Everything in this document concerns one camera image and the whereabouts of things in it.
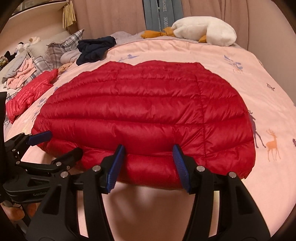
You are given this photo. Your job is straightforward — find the light grey folded garment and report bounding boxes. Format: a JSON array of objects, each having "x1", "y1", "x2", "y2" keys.
[{"x1": 60, "y1": 49, "x2": 81, "y2": 64}]

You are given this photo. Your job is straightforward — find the pink clothes pile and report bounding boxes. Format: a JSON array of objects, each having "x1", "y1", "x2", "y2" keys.
[{"x1": 1, "y1": 55, "x2": 36, "y2": 89}]

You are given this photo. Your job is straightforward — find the red down jacket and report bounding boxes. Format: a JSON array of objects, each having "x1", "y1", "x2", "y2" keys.
[
  {"x1": 32, "y1": 61, "x2": 256, "y2": 189},
  {"x1": 6, "y1": 69, "x2": 59, "y2": 123}
]

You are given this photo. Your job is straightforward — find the pink printed duvet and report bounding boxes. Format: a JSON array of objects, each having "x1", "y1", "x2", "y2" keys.
[{"x1": 4, "y1": 38, "x2": 296, "y2": 239}]

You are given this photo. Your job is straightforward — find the white goose plush toy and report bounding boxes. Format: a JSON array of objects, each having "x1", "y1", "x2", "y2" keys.
[{"x1": 141, "y1": 16, "x2": 237, "y2": 47}]

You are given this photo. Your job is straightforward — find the navy blue garment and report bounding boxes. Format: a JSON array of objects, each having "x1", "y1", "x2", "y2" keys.
[{"x1": 76, "y1": 36, "x2": 116, "y2": 65}]

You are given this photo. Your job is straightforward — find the yellow tassel bundle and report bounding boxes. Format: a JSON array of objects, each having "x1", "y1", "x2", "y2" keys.
[{"x1": 62, "y1": 1, "x2": 77, "y2": 29}]

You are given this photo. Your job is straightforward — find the plaid pillow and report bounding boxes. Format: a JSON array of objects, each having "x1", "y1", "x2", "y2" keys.
[{"x1": 25, "y1": 29, "x2": 84, "y2": 84}]

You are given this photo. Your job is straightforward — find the person's left hand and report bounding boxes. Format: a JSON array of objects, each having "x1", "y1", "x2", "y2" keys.
[{"x1": 1, "y1": 203, "x2": 37, "y2": 222}]

